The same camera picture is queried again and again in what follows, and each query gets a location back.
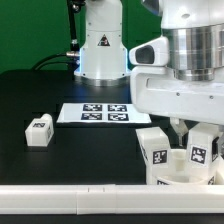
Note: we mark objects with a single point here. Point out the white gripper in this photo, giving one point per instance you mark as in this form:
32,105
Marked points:
155,90

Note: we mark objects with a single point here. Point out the white round stool seat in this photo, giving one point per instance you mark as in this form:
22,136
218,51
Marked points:
179,176

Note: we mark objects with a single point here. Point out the white sheet with markers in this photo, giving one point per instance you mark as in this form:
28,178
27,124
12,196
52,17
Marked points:
101,113

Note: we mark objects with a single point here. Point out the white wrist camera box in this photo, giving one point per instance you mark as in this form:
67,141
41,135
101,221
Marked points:
152,53

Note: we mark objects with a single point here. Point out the white front rail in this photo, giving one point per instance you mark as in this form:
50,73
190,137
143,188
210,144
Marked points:
110,199

